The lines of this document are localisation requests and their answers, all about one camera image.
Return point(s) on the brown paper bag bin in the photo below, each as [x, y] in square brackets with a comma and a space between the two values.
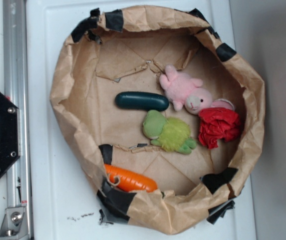
[127, 50]

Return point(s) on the dark green plastic cucumber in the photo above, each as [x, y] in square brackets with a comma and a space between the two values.
[136, 100]

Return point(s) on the green plush frog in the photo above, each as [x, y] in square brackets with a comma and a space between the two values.
[171, 134]

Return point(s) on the pink plush bunny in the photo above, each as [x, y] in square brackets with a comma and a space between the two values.
[184, 91]

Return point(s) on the orange plastic carrot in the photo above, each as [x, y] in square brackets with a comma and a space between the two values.
[128, 180]

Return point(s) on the white tray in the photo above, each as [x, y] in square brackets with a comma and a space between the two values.
[65, 206]

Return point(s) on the metal corner bracket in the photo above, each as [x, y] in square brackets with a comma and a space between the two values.
[15, 225]

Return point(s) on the aluminium frame rail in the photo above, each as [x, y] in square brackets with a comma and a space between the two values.
[19, 186]

